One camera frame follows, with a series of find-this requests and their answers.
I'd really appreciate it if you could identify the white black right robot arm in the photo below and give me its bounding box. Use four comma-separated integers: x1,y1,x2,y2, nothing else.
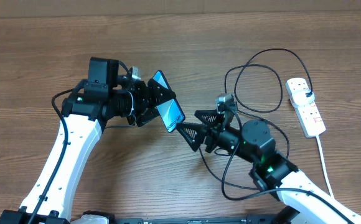
176,106,361,223

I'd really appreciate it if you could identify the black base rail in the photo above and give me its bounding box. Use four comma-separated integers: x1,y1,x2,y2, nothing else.
115,215,276,224

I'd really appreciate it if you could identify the white power strip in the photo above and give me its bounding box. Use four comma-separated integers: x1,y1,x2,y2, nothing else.
286,78,326,138

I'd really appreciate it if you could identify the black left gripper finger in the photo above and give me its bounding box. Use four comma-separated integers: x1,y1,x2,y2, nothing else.
136,108,159,127
148,78,176,105

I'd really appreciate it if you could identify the black smartphone lit screen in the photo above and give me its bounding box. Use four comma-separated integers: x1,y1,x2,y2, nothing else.
152,70,185,133

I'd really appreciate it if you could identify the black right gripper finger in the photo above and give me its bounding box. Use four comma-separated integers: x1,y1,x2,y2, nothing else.
194,110,223,126
176,123,207,152

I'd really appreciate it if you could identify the white charger adapter plug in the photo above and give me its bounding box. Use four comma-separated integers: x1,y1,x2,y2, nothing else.
291,90,315,108

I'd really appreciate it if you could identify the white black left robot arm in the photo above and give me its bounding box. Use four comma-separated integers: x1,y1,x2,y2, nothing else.
0,57,176,223

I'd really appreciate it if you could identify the white power strip cord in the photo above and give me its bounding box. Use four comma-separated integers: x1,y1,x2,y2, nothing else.
316,135,335,200

